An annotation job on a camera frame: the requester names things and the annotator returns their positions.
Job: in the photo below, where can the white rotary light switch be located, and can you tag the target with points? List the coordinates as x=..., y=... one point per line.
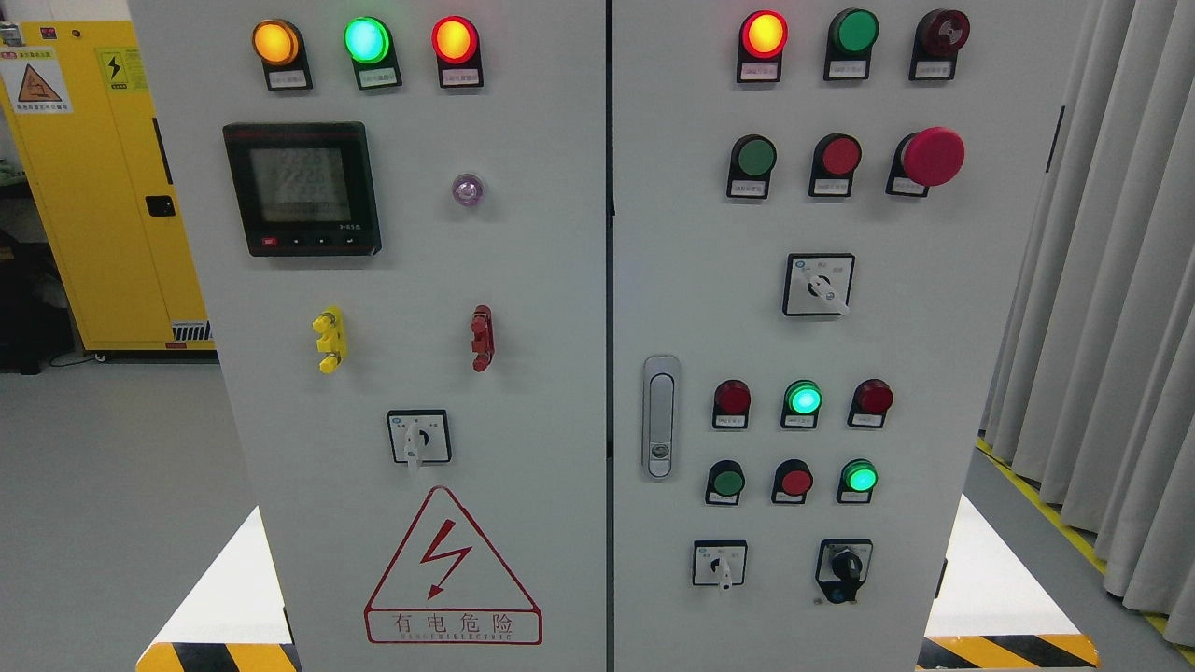
x=419, y=438

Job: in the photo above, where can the amber indicator light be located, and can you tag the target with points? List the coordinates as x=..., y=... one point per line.
x=280, y=48

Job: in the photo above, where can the grey electrical control cabinet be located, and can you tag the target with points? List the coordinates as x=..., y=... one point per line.
x=602, y=135

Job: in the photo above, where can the red terminal connector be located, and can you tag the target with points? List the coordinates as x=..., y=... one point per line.
x=483, y=342

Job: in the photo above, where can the dark red indicator light left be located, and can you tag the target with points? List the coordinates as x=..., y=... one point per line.
x=731, y=405

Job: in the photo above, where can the dark red indicator light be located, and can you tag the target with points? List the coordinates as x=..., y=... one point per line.
x=870, y=403
x=731, y=405

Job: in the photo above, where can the small clear lamp bulb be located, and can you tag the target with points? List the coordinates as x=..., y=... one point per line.
x=468, y=190

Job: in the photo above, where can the green lit indicator light middle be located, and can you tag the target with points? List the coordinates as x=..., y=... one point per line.
x=801, y=405

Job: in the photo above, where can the green push button upper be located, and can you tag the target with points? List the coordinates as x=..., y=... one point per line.
x=752, y=160

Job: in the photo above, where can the red push button lower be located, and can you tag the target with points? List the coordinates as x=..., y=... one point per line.
x=791, y=483

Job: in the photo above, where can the red push button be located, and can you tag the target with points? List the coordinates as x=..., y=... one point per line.
x=834, y=161
x=791, y=483

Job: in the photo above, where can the yellow terminal connector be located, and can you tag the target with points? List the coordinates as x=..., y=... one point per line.
x=329, y=327

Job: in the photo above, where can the dark red indicator light right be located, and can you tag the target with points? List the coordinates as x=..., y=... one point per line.
x=870, y=403

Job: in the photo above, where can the red electric hazard warning sticker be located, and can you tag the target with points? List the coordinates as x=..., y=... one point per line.
x=446, y=584

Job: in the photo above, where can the green lit push button lower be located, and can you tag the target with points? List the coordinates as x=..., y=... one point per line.
x=857, y=482

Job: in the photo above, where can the red push button upper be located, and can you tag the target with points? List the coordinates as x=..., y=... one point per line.
x=834, y=161

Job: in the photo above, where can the black digital power meter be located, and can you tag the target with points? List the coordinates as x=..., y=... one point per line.
x=304, y=189

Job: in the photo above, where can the red lit indicator light top-left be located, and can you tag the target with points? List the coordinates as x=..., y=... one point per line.
x=457, y=48

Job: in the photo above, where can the red lit indicator light right door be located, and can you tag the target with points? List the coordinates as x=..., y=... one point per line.
x=761, y=41

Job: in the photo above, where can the green lit indicator light top-left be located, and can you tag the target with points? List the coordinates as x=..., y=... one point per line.
x=370, y=46

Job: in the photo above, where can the red mushroom emergency stop button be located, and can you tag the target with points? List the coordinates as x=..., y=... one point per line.
x=925, y=159

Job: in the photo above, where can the green indicator light top right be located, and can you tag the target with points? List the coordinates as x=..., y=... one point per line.
x=848, y=47

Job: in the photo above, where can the dark red buzzer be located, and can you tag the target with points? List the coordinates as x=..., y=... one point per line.
x=938, y=39

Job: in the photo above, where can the grey curtain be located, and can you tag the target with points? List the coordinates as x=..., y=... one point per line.
x=1092, y=397

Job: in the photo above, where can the yellow safety storage cabinet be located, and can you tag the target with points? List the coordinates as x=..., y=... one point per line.
x=77, y=97

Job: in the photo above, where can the silver cabinet door handle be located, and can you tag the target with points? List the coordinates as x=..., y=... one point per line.
x=658, y=400

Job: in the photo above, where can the white rotary selector switch upper-right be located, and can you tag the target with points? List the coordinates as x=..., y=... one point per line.
x=818, y=285

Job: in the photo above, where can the white rotary selector switch lower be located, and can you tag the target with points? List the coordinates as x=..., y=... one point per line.
x=719, y=563

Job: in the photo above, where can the black knob selector switch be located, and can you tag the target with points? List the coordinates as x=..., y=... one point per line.
x=843, y=566

